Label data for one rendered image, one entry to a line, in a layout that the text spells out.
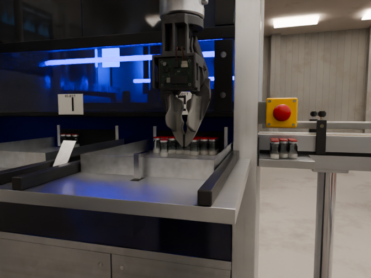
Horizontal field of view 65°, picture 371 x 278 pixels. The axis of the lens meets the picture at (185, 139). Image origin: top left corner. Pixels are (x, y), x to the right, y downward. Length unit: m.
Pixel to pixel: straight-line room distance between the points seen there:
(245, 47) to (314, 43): 10.45
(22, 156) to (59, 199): 0.25
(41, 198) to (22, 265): 0.71
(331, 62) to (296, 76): 1.16
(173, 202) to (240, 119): 0.41
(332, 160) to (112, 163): 0.58
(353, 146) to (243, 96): 0.33
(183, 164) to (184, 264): 0.42
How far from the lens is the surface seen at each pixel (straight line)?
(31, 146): 1.00
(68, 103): 0.93
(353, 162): 0.89
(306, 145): 0.86
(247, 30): 0.77
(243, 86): 0.75
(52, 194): 0.46
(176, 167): 0.52
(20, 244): 1.15
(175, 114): 0.52
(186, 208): 0.38
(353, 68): 11.19
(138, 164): 0.51
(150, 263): 0.91
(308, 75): 11.02
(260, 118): 0.81
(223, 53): 0.76
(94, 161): 0.58
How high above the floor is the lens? 0.99
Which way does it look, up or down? 5 degrees down
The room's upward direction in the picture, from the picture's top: straight up
